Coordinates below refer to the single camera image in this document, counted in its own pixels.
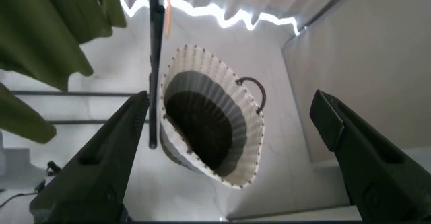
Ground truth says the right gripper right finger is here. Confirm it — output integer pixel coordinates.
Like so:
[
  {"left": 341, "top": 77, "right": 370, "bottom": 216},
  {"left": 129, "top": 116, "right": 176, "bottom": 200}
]
[{"left": 309, "top": 89, "right": 431, "bottom": 223}]

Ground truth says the pink clothes hanger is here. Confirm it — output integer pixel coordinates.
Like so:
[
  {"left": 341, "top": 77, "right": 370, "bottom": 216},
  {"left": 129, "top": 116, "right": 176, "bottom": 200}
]
[{"left": 164, "top": 0, "right": 173, "bottom": 40}]

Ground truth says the black cable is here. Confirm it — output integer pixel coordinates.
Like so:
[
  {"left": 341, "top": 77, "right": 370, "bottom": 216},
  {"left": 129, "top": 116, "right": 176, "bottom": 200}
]
[{"left": 0, "top": 161, "right": 62, "bottom": 209}]

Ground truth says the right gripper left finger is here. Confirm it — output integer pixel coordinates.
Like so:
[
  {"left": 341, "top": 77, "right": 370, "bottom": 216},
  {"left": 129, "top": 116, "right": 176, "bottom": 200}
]
[{"left": 28, "top": 90, "right": 151, "bottom": 223}]

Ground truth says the white laundry basket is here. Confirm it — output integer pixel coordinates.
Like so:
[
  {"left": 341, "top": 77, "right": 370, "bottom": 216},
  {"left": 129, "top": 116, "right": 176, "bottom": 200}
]
[{"left": 158, "top": 44, "right": 267, "bottom": 190}]

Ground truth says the black clothes rack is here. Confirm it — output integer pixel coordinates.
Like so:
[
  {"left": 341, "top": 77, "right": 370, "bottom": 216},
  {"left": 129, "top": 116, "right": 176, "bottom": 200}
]
[{"left": 9, "top": 0, "right": 166, "bottom": 150}]

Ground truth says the green printed shirt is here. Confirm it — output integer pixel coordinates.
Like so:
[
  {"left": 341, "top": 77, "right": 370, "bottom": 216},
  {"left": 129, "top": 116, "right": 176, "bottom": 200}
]
[{"left": 0, "top": 0, "right": 128, "bottom": 145}]

